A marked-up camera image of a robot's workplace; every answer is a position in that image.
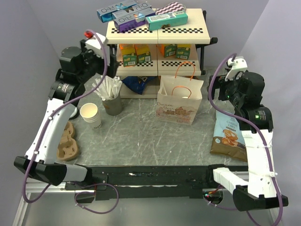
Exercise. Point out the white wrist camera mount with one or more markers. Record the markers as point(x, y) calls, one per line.
point(235, 66)
point(94, 45)

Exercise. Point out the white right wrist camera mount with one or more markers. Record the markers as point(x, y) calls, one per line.
point(235, 66)

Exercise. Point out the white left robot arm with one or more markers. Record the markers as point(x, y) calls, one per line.
point(78, 65)

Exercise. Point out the green orange box far right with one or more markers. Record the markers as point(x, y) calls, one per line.
point(183, 51)

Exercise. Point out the bundle of wrapped white straws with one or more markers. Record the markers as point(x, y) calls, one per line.
point(109, 89)

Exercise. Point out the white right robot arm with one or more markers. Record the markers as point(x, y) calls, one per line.
point(244, 92)

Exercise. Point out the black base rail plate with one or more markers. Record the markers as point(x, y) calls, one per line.
point(132, 181)

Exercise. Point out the green orange box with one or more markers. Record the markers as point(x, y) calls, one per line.
point(183, 51)
point(167, 50)
point(128, 52)
point(143, 53)

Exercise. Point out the green orange box far left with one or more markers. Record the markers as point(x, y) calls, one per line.
point(128, 52)

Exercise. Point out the pink wavy pattern pouch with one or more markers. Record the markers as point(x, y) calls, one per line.
point(170, 8)

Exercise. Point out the blue snack bag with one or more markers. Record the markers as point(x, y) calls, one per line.
point(137, 84)

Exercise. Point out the stack of white lids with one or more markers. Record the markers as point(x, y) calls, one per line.
point(75, 114)

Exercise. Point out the stack of white paper cups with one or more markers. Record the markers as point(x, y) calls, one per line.
point(90, 114)

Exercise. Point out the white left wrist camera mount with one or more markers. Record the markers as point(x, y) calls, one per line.
point(94, 45)

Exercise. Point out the blue toothpaste box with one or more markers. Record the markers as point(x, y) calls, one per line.
point(130, 10)
point(105, 14)

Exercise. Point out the paper takeout bag orange handles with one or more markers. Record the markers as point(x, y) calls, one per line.
point(178, 98)

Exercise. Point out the purple toothpaste box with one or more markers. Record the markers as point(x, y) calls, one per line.
point(129, 22)

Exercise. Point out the brown cardboard cup carrier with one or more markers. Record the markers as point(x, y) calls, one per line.
point(68, 148)

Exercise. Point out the brown chips bag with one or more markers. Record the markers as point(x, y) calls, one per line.
point(227, 138)

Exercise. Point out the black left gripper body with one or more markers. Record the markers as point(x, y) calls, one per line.
point(94, 63)

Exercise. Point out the grey straw holder cup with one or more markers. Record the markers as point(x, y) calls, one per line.
point(113, 107)

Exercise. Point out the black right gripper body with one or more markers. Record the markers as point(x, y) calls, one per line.
point(228, 89)

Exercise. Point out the cream two-tier shelf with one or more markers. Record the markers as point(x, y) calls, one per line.
point(194, 33)

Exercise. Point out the teal toothpaste box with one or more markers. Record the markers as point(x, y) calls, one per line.
point(166, 20)

